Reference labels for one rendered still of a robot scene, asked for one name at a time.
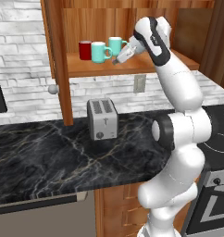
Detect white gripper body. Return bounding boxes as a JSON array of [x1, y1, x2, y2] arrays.
[[112, 43, 138, 66]]

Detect teal mug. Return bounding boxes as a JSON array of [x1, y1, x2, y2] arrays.
[[91, 41, 114, 65], [108, 36, 130, 57]]

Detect red mug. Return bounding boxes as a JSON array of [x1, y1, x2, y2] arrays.
[[79, 40, 93, 61]]

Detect wooden cabinet door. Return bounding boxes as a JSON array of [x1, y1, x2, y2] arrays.
[[40, 0, 74, 127], [172, 7, 215, 64]]

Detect tall wooden cabinet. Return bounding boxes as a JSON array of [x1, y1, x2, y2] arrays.
[[199, 0, 224, 93]]

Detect wooden base cabinet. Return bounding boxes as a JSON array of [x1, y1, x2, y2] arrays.
[[94, 177, 201, 237]]

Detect silver toaster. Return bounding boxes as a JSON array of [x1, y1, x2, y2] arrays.
[[86, 97, 119, 142]]

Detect grey round door knob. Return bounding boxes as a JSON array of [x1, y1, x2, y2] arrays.
[[47, 83, 59, 95]]

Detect black stove with oven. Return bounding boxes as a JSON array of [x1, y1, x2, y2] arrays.
[[180, 104, 224, 237]]

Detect grey dishwasher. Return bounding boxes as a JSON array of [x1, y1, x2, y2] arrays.
[[0, 190, 96, 237]]

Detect grey wall outlet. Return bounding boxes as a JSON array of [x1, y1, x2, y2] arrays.
[[133, 74, 147, 94]]

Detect open wooden wall cabinet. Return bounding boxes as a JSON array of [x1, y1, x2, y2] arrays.
[[39, 0, 217, 79]]

